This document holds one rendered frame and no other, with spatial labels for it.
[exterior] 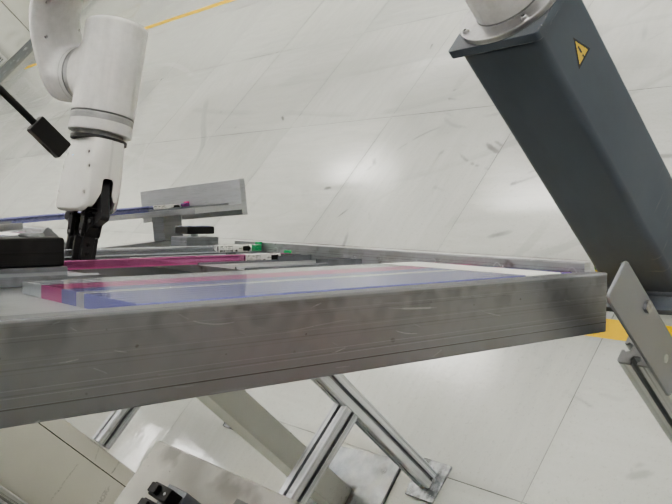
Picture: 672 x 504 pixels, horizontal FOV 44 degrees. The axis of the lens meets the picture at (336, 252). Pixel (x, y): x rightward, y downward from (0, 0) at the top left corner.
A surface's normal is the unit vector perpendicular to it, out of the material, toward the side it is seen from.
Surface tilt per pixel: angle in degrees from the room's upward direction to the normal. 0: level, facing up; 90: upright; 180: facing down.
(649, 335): 90
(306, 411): 0
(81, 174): 32
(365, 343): 90
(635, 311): 90
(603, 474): 0
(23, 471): 90
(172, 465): 0
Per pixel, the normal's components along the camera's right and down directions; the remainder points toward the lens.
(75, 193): -0.73, -0.15
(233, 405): 0.69, -0.02
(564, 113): -0.48, 0.76
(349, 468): -0.56, -0.65
